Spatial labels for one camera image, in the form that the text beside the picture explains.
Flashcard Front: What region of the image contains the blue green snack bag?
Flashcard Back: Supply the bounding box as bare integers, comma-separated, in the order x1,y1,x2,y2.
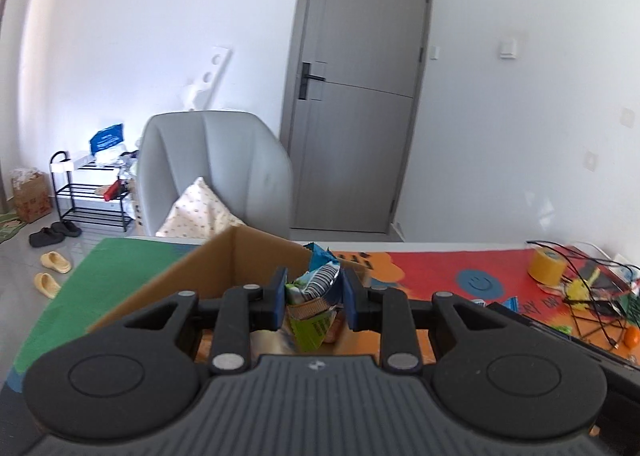
285,243,345,352

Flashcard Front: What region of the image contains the brown cardboard box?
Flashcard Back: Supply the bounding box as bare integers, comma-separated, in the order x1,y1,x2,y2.
86,224,369,367

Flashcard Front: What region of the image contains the cream dotted cushion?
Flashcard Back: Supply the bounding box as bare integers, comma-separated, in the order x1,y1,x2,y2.
155,177,244,241

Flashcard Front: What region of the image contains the yellow toy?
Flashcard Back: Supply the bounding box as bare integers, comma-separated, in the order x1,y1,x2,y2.
565,279,591,306

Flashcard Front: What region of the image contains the colourful cartoon table mat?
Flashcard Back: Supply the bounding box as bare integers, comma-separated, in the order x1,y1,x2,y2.
6,227,630,391

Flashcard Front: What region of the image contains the yellow tape roll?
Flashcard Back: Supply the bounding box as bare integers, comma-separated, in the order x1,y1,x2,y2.
527,247,568,287

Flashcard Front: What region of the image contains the brown SF paper bag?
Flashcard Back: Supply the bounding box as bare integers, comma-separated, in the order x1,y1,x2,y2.
128,178,145,236

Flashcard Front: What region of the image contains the orange fruit toy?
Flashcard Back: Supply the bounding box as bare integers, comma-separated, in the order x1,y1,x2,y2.
624,325,640,350

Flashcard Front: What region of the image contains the grey upholstered armchair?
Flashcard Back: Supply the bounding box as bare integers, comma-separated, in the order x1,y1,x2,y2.
136,111,293,237

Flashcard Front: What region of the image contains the red object on rack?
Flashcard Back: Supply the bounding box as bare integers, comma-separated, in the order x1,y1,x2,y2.
102,180,122,202

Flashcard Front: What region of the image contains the black metal shoe rack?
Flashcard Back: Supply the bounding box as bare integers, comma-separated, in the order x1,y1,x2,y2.
49,151,134,232

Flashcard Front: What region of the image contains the black slipper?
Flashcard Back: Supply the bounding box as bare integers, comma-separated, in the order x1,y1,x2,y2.
28,228,65,248
50,220,82,237

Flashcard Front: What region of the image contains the yellow slipper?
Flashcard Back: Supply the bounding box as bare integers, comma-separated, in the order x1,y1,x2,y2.
34,272,61,299
40,251,73,274

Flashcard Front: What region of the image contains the blue plastic bag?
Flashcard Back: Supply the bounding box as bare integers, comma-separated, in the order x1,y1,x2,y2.
89,123,124,156

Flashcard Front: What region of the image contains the grey interior door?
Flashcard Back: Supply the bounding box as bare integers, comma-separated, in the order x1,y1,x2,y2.
281,0,431,233

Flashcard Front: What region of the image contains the small brown carton on floor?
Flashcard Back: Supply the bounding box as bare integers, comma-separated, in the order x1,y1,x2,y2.
11,168,52,223

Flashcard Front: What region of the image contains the green floor mat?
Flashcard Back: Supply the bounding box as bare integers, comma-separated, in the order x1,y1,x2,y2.
0,213,26,243

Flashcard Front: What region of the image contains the white foam packing piece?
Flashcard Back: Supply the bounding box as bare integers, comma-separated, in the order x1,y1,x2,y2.
181,46,232,112

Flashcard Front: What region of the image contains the black cables tangle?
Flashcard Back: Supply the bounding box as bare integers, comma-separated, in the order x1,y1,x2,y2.
524,239,640,349

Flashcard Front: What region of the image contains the black door handle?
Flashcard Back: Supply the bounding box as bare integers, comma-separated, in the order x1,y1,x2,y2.
297,62,326,100

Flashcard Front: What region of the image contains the white wall switch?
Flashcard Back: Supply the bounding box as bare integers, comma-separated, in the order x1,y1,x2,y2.
499,38,518,60

